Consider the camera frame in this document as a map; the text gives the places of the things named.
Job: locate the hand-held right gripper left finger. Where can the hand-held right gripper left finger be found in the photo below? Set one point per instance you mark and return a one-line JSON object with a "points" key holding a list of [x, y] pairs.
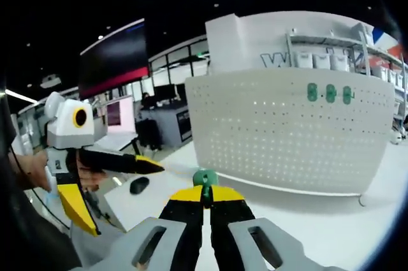
{"points": [[165, 245]]}

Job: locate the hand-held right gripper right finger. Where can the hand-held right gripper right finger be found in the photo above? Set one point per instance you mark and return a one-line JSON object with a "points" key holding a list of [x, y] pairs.
{"points": [[242, 245]]}

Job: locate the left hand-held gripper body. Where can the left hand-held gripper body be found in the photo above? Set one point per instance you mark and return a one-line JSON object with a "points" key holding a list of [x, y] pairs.
{"points": [[67, 127]]}

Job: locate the green hook assembly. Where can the green hook assembly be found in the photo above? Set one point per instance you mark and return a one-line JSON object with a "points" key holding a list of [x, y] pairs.
{"points": [[312, 94], [330, 95], [347, 95], [205, 177]]}

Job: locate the white perforated mounting plate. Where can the white perforated mounting plate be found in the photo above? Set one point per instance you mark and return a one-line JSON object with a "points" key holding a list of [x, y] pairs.
{"points": [[271, 143]]}

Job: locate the person's left hand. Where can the person's left hand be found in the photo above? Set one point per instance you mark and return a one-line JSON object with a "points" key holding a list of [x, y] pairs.
{"points": [[33, 170]]}

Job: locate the white desk with black legs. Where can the white desk with black legs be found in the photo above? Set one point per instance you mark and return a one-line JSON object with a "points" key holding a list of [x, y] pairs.
{"points": [[118, 140]]}

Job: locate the black computer mouse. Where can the black computer mouse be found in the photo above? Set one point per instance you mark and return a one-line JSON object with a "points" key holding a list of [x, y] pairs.
{"points": [[139, 185]]}

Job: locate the laptop with pink screen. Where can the laptop with pink screen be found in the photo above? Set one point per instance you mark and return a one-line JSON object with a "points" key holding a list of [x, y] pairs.
{"points": [[119, 114]]}

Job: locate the black office chair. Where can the black office chair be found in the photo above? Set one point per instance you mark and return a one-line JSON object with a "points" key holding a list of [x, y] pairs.
{"points": [[149, 134]]}

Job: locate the grey ceiling projector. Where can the grey ceiling projector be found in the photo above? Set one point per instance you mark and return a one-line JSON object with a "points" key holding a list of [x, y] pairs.
{"points": [[50, 81]]}

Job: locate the person's dark grey shirt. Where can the person's dark grey shirt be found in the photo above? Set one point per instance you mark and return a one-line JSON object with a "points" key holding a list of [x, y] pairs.
{"points": [[28, 236]]}

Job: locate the grey desk with dark panel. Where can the grey desk with dark panel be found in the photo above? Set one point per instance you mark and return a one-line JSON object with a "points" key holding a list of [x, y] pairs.
{"points": [[169, 124]]}

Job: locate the black computer monitor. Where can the black computer monitor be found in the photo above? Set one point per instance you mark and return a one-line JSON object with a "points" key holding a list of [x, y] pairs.
{"points": [[164, 92], [182, 92]]}

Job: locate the small white round device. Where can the small white round device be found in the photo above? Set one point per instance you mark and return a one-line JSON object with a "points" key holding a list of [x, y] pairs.
{"points": [[396, 138]]}

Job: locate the white plastic storage bin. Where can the white plastic storage bin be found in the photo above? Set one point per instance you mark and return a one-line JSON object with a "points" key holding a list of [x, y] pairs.
{"points": [[303, 60], [339, 62], [321, 61]]}

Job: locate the grey metal shelf rack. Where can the grey metal shelf rack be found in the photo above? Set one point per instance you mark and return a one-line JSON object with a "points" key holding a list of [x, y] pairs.
{"points": [[325, 39], [382, 54]]}

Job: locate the row of white bins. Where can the row of white bins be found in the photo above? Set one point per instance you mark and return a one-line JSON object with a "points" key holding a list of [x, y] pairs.
{"points": [[389, 76]]}

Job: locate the large black wall screen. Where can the large black wall screen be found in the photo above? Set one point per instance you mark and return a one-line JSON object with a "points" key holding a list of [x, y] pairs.
{"points": [[111, 57]]}

